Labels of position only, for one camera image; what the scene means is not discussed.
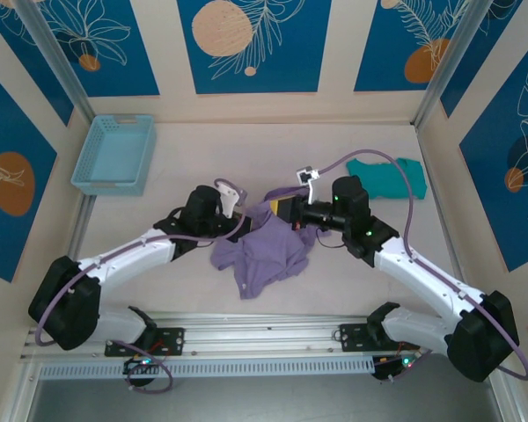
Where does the purple t-shirt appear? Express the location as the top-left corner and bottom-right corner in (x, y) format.
(209, 186), (334, 302)

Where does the folded teal t-shirt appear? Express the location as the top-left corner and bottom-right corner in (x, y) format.
(345, 156), (428, 201)

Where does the light blue perforated plastic basket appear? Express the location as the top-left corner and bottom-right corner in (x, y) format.
(70, 114), (156, 196)

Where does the small electronics board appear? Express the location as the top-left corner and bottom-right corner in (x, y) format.
(122, 355), (159, 375)
(372, 354), (419, 382)

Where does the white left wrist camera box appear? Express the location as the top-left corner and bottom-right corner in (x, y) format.
(214, 182), (247, 219)

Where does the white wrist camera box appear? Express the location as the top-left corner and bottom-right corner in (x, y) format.
(295, 165), (322, 203)
(214, 182), (247, 219)

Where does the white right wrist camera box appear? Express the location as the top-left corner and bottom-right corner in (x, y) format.
(295, 165), (322, 203)

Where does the thin black cable loop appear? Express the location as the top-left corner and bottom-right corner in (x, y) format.
(312, 227), (335, 250)

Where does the aluminium table side rail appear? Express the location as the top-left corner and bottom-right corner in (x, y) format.
(415, 125), (467, 304)
(68, 195), (93, 265)

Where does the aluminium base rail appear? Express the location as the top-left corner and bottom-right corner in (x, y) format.
(19, 311), (501, 362)

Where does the grey slotted cable duct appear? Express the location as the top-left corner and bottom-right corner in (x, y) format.
(39, 354), (375, 380)

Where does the short purple cable loop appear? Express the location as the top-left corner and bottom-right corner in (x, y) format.
(126, 353), (173, 392)

